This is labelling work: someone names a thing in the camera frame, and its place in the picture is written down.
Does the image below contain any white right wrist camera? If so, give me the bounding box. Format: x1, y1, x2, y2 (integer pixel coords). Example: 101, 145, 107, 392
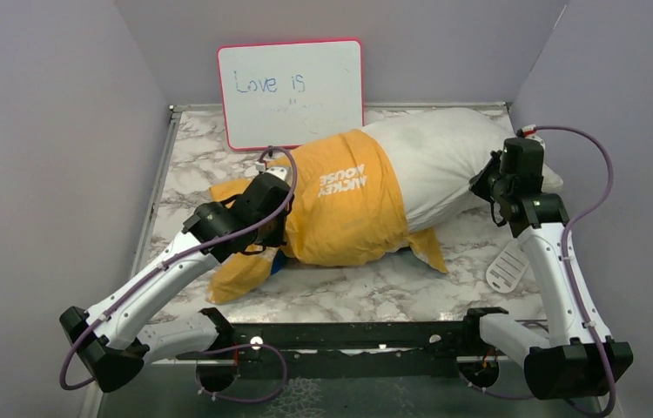
515, 125, 546, 147

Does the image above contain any white printed label tag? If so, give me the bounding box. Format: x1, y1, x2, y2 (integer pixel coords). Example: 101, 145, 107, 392
485, 239, 530, 294

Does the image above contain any pink framed whiteboard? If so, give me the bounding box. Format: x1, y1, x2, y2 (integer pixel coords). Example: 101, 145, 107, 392
217, 38, 365, 151

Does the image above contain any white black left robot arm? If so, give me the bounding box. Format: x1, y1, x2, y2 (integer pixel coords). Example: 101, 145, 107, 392
59, 166, 298, 393

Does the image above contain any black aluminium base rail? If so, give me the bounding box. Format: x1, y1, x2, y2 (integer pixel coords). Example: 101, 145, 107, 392
94, 320, 587, 382

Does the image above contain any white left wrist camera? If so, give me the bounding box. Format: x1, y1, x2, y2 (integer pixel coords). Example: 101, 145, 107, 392
255, 162, 292, 183

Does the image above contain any blue yellow Mickey pillowcase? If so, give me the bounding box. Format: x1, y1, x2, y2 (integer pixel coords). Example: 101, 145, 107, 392
206, 130, 448, 304

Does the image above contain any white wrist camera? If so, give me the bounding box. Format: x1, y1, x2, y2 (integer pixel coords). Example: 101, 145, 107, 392
515, 125, 546, 147
255, 162, 292, 183

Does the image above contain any white pillow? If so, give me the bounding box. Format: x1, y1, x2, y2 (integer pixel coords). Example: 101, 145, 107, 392
360, 107, 565, 234

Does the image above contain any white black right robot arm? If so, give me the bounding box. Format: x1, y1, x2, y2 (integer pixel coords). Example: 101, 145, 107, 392
459, 138, 633, 400

